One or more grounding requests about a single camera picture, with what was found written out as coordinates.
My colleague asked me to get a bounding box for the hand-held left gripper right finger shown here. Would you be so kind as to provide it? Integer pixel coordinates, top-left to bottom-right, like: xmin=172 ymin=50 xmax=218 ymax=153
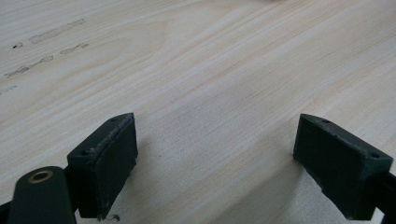
xmin=292 ymin=113 xmax=394 ymax=221

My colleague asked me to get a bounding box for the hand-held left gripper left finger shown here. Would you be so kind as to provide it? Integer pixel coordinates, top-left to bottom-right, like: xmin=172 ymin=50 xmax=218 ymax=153
xmin=66 ymin=112 xmax=139 ymax=221

